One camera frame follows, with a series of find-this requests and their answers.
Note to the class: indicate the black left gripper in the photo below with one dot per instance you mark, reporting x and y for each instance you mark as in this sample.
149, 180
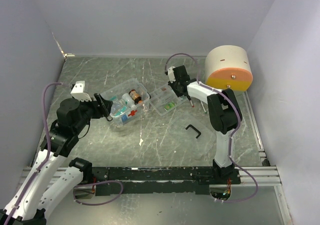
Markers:
100, 102

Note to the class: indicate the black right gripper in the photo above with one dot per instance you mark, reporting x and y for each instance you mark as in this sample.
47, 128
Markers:
176, 85

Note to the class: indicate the teal blister pack bag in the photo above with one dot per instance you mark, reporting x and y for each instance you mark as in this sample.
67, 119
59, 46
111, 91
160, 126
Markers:
118, 110

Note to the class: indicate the blue white medicine bottle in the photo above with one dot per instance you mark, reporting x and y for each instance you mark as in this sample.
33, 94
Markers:
124, 118

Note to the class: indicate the white teal medicine bottle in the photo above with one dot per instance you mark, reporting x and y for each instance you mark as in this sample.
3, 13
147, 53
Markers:
128, 100

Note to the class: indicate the clear plastic medicine box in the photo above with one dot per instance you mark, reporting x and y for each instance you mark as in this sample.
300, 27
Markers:
115, 95

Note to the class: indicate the small green medicine box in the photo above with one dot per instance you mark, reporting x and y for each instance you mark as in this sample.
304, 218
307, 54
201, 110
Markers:
169, 106

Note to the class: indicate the brown orange medicine bottle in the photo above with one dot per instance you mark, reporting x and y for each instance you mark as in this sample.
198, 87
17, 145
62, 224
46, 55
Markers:
136, 97

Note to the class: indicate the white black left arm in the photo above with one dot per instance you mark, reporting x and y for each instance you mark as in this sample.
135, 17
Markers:
36, 199

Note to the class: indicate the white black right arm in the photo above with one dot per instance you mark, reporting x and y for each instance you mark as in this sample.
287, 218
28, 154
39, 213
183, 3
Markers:
224, 114

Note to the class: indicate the green capped marker pen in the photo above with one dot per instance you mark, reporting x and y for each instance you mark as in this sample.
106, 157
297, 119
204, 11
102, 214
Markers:
191, 102

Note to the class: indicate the red capped marker pen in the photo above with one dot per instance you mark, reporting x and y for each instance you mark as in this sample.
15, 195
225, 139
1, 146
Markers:
204, 109

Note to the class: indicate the cream round drawer cabinet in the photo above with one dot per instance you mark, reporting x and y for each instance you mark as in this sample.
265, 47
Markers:
228, 67

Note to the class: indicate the clear plastic box lid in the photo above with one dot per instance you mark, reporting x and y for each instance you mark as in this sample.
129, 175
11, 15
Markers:
192, 137

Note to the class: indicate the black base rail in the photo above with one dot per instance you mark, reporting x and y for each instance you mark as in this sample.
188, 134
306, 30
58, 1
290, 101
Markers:
160, 180

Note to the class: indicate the aluminium frame rail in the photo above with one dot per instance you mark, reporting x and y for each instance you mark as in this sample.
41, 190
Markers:
264, 176

